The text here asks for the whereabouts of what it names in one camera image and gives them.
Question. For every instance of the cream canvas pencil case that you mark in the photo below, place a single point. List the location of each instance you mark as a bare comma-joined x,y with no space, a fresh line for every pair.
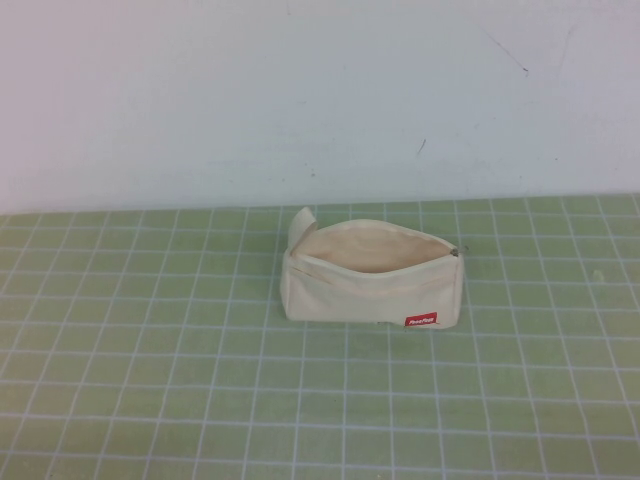
350,300

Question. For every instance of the green grid cutting mat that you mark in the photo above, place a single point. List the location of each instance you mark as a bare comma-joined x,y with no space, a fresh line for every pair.
150,375

